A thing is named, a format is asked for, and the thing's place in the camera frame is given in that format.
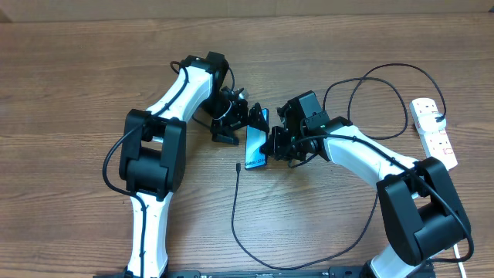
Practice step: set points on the Samsung Galaxy smartphone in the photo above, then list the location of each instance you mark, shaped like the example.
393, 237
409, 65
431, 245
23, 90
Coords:
254, 158

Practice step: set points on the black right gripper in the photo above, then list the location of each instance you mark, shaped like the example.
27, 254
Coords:
278, 150

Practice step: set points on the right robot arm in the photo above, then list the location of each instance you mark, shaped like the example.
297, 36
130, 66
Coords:
422, 212

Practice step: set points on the white USB charger plug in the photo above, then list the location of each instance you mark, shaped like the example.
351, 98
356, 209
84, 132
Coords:
429, 123

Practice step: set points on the white power strip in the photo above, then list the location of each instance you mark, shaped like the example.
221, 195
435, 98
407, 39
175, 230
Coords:
436, 144

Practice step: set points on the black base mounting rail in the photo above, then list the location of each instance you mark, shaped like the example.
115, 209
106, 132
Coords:
266, 273

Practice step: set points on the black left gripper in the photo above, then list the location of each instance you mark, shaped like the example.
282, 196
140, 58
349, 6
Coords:
255, 114

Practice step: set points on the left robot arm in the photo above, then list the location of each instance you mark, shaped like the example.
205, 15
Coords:
153, 150

